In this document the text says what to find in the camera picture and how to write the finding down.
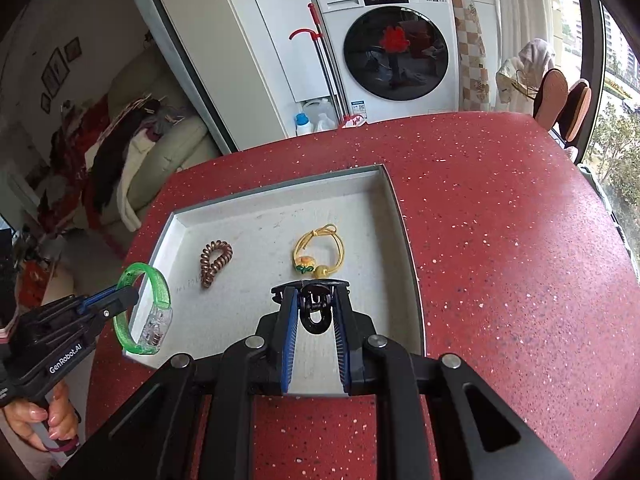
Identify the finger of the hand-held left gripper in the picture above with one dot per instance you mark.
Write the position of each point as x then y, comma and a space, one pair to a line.
102, 300
122, 302

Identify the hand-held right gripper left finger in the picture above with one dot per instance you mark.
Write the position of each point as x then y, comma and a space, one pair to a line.
287, 342

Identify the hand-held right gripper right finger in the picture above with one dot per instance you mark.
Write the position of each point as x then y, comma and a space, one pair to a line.
342, 345

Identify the black hair claw clip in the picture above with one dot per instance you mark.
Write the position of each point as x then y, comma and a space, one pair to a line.
315, 322

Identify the grey rectangular tray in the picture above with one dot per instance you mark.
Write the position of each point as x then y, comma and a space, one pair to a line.
260, 240

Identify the person's left hand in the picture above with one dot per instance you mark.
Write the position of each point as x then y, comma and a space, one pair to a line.
57, 417

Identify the pile of clothes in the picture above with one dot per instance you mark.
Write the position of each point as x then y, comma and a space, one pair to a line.
107, 160

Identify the cream leather sofa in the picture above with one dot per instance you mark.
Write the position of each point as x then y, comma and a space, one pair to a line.
170, 160

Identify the red patterned blanket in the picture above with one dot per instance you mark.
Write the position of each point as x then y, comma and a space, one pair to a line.
80, 135

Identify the white bottle with blue cap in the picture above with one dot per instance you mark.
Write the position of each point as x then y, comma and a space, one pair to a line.
301, 125

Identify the clear plastic jug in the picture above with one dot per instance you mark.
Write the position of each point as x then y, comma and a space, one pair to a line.
320, 112

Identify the white front-load washing machine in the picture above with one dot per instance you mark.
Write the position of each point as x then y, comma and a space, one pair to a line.
440, 95

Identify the tall white cabinet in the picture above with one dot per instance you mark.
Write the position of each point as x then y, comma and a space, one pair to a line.
240, 60

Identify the red and silver mop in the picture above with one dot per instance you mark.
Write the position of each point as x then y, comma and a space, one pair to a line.
322, 55

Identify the red door sticker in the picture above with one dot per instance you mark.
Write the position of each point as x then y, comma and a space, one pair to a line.
393, 39

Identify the checkered hanging cloth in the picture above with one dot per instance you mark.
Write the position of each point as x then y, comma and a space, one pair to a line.
470, 50

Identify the pink slipper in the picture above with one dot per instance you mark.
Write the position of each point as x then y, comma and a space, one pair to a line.
550, 97
577, 110

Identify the beige hanging garment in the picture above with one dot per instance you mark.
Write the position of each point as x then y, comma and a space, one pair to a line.
520, 70

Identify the dark framed window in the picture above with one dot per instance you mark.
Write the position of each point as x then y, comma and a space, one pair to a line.
590, 35

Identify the large picture frame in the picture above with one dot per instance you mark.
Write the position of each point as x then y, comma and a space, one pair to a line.
53, 71

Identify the small picture frame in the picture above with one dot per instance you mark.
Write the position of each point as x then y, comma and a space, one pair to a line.
72, 49

